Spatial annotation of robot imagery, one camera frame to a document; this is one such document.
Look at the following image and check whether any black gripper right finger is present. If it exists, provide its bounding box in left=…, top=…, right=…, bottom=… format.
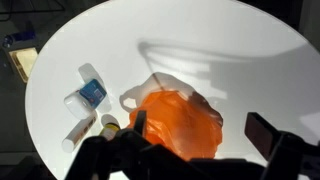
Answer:
left=244, top=111, right=320, bottom=180

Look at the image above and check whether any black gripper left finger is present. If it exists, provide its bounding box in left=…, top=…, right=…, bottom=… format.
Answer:
left=65, top=109, right=191, bottom=180

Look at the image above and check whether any yellow capped brown bottle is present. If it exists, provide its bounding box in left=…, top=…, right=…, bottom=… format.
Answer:
left=98, top=113, right=121, bottom=141

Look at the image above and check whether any orange plastic bag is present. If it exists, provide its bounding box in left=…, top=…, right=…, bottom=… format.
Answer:
left=127, top=90, right=224, bottom=162

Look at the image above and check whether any white bottle with blue label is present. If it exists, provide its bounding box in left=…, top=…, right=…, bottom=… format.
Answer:
left=63, top=78, right=108, bottom=120

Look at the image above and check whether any slim white bottle brown print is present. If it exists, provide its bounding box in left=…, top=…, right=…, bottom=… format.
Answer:
left=61, top=111, right=99, bottom=154

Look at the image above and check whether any tan wooden box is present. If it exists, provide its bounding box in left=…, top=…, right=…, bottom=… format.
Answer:
left=7, top=47, right=40, bottom=83

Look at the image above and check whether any blue cylindrical object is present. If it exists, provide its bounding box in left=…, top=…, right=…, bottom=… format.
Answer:
left=2, top=31, right=37, bottom=48

